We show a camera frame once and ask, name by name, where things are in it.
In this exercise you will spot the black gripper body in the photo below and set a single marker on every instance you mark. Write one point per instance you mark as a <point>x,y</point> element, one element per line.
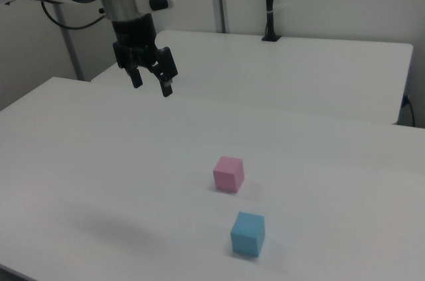
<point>134,37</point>

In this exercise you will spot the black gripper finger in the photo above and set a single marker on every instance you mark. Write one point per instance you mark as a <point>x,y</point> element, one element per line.
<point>136,78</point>
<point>167,63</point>

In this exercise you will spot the blue cube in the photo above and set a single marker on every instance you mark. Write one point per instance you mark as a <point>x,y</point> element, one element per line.
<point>245,236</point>

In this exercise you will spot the pink cube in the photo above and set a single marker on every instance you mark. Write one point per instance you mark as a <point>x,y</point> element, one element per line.
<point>227,174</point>

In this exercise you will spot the white side table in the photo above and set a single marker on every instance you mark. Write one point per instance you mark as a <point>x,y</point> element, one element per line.
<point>282,71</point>

